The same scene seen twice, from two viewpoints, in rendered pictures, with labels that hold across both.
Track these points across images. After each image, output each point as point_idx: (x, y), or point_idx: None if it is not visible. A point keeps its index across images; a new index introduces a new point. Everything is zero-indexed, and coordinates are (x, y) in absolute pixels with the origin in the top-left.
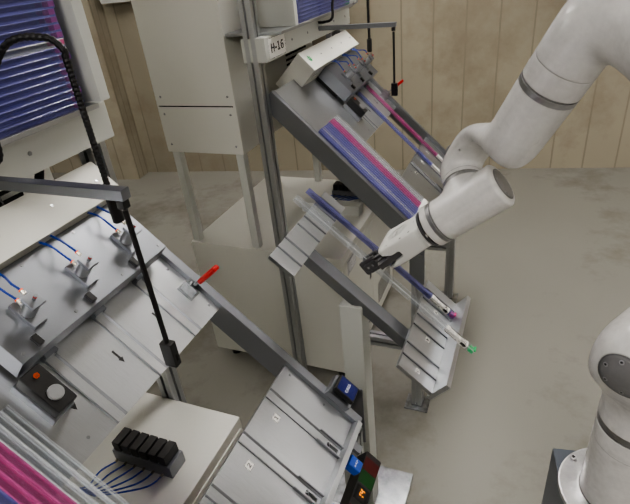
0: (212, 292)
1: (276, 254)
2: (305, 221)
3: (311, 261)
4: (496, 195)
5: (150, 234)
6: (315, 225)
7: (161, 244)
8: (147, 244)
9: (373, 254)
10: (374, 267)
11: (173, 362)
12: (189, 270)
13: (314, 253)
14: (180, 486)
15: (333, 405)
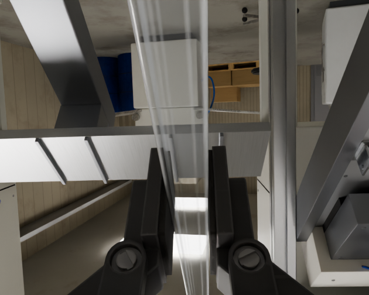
0: (355, 139)
1: (243, 171)
2: (73, 174)
3: (91, 70)
4: None
5: (352, 235)
6: (52, 163)
7: (359, 227)
8: None
9: (171, 254)
10: (250, 225)
11: None
12: (335, 170)
13: (64, 80)
14: None
15: None
